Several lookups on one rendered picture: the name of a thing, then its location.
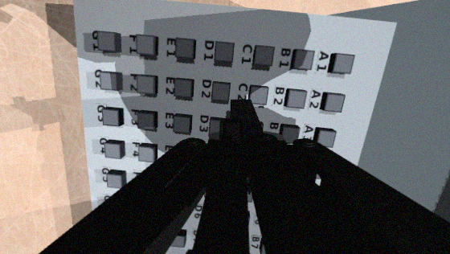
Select grey box-shaped cabinet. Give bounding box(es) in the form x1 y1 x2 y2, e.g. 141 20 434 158
73 0 450 223

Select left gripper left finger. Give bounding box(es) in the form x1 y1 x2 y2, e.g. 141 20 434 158
39 100 251 254

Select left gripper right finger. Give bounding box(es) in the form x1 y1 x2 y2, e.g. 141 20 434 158
241 100 450 254

